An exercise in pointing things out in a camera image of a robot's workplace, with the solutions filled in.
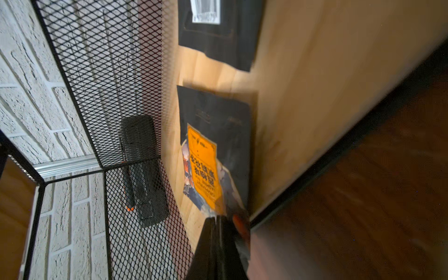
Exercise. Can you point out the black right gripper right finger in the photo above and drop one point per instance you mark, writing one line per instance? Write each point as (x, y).
(228, 262)

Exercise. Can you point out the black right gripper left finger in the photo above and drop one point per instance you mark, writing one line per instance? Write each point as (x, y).
(203, 266)

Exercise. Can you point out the orange label tea bag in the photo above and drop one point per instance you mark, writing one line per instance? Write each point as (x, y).
(215, 138)

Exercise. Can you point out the black tea bag shelf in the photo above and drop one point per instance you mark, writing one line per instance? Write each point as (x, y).
(226, 31)

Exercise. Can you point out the black orange tool bag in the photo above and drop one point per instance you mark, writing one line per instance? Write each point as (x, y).
(144, 188)

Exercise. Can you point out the wooden two-tier wire shelf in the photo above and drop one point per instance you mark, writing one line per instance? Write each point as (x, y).
(72, 70)

